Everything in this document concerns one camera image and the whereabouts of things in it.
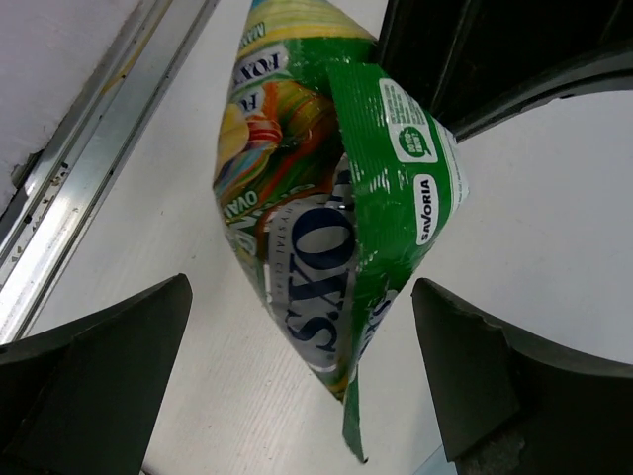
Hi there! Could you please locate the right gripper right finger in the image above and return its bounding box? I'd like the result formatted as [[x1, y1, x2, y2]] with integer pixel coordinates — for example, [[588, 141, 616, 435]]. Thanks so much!
[[411, 278, 632, 474]]

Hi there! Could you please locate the aluminium front rail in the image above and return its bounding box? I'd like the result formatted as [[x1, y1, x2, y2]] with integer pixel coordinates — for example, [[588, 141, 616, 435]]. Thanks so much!
[[1, 1, 217, 344]]

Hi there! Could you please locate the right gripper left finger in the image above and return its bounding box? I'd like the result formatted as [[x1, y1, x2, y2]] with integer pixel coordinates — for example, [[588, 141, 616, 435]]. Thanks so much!
[[1, 274, 193, 474]]

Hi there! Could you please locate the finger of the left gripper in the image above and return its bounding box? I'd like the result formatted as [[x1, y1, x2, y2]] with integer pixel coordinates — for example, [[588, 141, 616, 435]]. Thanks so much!
[[375, 0, 632, 141]]

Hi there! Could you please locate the green snack bag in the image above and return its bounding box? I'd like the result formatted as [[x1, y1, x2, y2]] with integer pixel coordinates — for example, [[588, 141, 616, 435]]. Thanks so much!
[[213, 1, 468, 456]]

